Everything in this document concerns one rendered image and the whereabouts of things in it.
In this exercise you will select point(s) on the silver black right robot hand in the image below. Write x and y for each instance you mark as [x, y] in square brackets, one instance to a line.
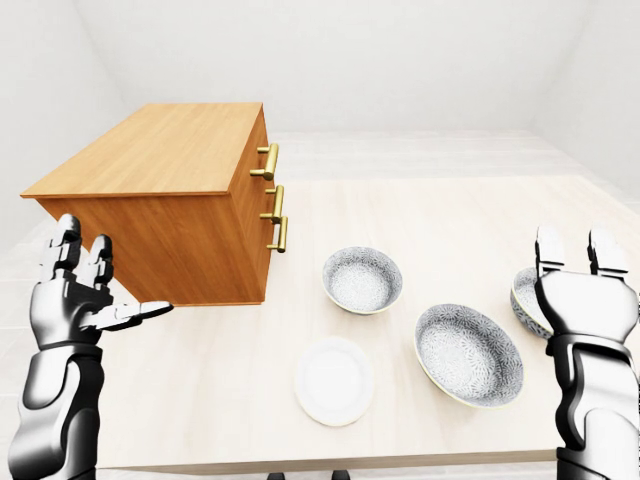
[585, 305]

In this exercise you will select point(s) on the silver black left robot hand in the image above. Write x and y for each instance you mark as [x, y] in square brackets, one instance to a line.
[65, 305]

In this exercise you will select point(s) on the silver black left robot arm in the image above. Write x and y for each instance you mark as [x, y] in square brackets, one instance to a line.
[55, 415]

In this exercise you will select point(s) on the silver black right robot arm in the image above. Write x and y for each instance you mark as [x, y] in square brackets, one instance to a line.
[600, 410]

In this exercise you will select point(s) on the patterned black white bowl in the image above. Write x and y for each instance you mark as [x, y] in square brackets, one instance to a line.
[524, 300]
[361, 281]
[467, 357]

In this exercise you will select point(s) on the wooden cabinet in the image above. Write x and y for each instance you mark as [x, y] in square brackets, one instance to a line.
[150, 165]

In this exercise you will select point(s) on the wooden cabinet drawer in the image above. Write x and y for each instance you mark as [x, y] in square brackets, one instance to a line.
[264, 267]
[255, 226]
[244, 186]

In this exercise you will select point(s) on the white plate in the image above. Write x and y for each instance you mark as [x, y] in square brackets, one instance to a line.
[334, 381]

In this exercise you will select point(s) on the small dark shape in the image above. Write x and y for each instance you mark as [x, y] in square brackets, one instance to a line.
[276, 476]
[341, 475]

